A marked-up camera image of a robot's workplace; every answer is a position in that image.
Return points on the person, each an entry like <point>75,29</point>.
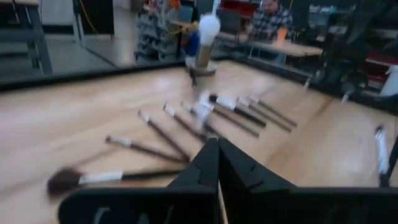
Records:
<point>270,18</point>

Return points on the grey bin rack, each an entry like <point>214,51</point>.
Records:
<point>152,34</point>

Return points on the dark cabinet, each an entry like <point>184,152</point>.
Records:
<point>93,15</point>

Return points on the fluffy brown makeup brush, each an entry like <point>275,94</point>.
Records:
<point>99,177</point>

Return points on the red storage bins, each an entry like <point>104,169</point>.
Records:
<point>377,62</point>
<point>237,7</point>

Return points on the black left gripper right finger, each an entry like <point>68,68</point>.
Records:
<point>295,207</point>

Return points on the wooden work desk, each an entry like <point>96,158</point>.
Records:
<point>295,48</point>

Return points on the blue bottle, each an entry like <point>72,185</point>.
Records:
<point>192,43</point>

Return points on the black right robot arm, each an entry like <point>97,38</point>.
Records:
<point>348,46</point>

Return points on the light bulb on wooden stand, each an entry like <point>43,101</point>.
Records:
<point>209,28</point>

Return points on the grey metal table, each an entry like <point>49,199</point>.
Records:
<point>34,34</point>

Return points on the orange plastic cup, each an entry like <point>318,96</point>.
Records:
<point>281,34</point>

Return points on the thick black-headed makeup brush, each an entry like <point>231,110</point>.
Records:
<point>239,110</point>

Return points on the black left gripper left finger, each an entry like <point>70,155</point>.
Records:
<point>140,207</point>

